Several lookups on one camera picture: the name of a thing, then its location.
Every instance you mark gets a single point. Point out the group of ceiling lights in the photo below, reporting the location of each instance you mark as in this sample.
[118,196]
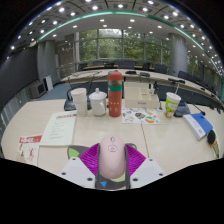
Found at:
[110,15]

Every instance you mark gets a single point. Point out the cat-shaped grey green mouse pad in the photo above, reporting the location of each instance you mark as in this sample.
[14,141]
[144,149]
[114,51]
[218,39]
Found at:
[111,184]

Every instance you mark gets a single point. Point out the red and white pamphlet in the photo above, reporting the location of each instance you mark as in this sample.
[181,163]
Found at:
[29,150]

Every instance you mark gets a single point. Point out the colourful sticker sheet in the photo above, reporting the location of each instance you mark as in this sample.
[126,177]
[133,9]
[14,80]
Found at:
[141,116]

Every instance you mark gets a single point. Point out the white cardboard box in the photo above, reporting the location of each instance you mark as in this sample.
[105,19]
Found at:
[140,98]

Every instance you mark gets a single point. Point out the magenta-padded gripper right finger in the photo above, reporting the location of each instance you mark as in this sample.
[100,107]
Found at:
[146,171]

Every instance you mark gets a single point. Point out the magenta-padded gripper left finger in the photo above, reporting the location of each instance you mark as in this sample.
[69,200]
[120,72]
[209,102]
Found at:
[78,171]

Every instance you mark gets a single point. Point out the stacked white paper cups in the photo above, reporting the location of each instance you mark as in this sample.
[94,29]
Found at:
[80,101]

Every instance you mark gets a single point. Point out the group of black chairs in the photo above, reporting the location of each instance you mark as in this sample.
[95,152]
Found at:
[160,68]

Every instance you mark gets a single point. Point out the white printed paper sheet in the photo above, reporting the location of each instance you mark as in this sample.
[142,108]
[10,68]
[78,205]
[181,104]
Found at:
[59,128]

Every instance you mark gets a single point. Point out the pink computer mouse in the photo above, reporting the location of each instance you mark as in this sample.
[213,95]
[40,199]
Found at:
[112,156]

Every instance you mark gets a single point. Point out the printed paper cup with straw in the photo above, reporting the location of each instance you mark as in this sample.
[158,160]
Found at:
[172,106]

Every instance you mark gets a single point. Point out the white lidded mug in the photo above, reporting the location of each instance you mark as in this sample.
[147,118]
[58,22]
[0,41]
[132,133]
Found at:
[98,104]

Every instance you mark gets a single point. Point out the red drink bottle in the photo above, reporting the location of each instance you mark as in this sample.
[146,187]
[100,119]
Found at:
[115,96]

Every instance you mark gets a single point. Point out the blue and white book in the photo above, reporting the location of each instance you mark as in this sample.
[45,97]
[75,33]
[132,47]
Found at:
[198,125]

